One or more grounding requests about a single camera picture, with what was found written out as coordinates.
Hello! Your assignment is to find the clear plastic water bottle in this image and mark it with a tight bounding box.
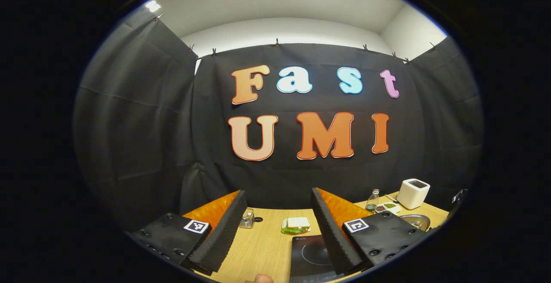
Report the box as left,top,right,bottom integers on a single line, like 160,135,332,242
365,188,380,213

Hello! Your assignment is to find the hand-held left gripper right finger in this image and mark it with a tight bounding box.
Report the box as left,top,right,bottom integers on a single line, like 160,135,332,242
311,187,427,275

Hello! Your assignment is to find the sandwich on white plate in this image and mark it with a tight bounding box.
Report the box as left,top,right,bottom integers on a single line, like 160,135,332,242
281,217,311,235

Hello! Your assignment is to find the white toaster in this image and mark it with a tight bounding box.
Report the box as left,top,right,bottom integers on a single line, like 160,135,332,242
396,178,430,210

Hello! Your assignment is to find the black induction cooktop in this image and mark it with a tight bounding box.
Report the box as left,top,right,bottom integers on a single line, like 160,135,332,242
290,234,345,283

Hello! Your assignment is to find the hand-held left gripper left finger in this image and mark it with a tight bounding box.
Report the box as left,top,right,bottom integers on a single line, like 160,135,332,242
129,190,249,275

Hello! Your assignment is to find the steel pot with soybeans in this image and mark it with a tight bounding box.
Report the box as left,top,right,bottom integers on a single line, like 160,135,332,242
398,214,431,232

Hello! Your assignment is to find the white divided dish of beans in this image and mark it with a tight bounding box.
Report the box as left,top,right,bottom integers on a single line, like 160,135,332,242
375,203,402,215

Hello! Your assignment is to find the small glass jar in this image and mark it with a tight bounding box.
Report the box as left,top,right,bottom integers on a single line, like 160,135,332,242
239,208,255,229

